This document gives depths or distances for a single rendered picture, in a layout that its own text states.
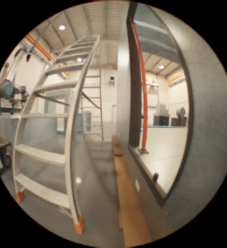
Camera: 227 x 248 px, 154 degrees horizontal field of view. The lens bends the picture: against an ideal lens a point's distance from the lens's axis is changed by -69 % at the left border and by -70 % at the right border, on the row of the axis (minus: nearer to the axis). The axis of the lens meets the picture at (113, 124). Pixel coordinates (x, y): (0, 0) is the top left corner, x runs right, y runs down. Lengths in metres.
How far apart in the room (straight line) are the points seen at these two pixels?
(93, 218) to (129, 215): 0.26
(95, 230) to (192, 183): 0.55
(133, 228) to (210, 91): 0.51
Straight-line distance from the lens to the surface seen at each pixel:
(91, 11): 7.98
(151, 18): 2.75
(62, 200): 0.51
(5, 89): 1.10
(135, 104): 0.71
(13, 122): 1.78
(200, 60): 0.21
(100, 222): 0.65
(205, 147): 0.18
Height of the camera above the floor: 0.61
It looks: 4 degrees down
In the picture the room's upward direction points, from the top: 2 degrees clockwise
